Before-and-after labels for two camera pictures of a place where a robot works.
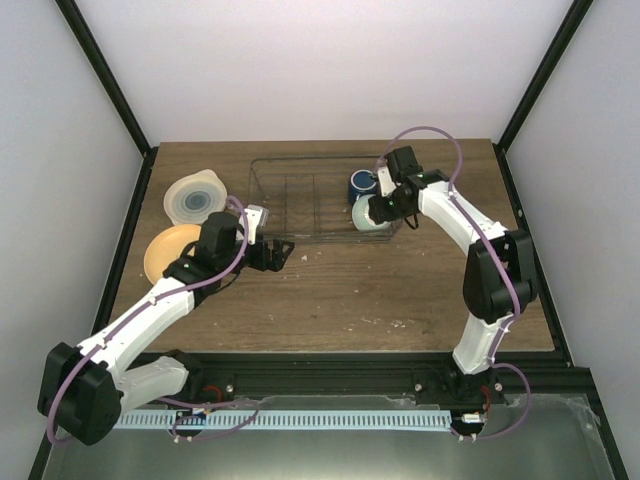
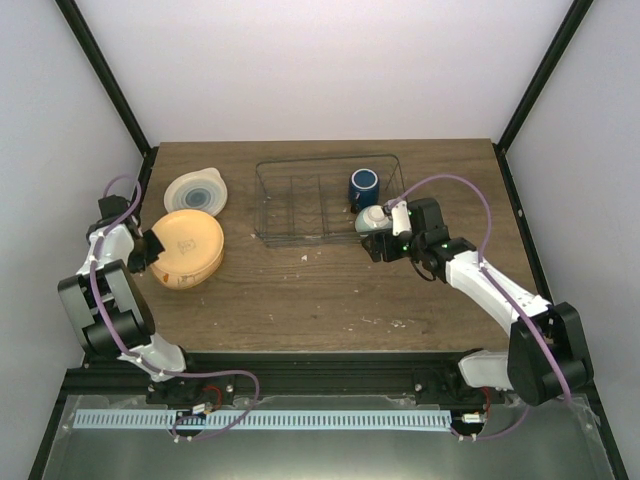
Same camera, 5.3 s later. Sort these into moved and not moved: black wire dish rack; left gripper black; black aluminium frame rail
Moved: left gripper black
Not moved: black wire dish rack; black aluminium frame rail
